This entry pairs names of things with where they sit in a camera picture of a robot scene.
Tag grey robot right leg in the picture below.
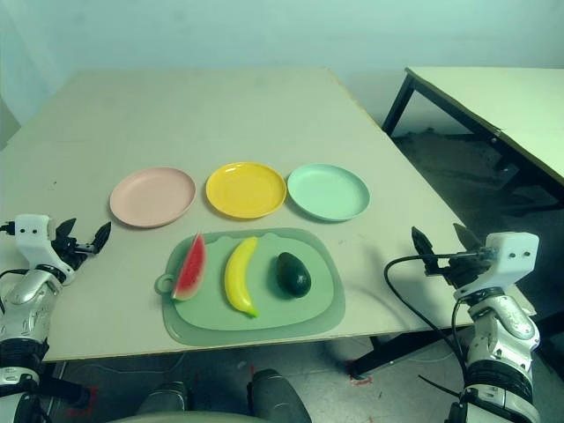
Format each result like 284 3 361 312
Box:
246 368 309 423

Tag grey robot torso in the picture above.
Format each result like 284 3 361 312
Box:
105 409 248 423

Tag mint green round plate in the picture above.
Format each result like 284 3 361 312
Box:
286 162 371 223

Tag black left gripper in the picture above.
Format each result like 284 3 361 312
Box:
51 218 113 271

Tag yellow toy banana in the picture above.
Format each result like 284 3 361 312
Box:
224 236 261 319

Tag green silicone placemat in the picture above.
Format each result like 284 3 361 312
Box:
153 226 346 345

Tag toy watermelon slice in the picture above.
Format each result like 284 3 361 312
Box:
171 232 207 302

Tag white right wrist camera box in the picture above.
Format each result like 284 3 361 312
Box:
453 232 541 301

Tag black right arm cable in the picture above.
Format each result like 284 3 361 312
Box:
383 254 469 382

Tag grey robot left leg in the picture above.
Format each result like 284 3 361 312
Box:
136 381 193 418

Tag side table with black legs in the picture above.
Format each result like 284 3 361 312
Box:
381 65 564 208

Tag pink round plate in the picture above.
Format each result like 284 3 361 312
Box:
109 167 197 229

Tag yellow round plate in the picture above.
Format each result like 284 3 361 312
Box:
204 161 286 221

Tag red floor tape mark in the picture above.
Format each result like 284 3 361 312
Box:
65 386 99 418
348 360 372 388

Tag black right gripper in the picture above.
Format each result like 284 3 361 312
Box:
411 223 488 290

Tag dark green toy avocado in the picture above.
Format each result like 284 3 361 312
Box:
276 251 313 301

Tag black metal table leg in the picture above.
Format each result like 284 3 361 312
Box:
350 286 564 381
40 360 92 409

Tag grey robot leg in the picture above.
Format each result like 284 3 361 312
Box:
246 368 309 423
136 381 193 418

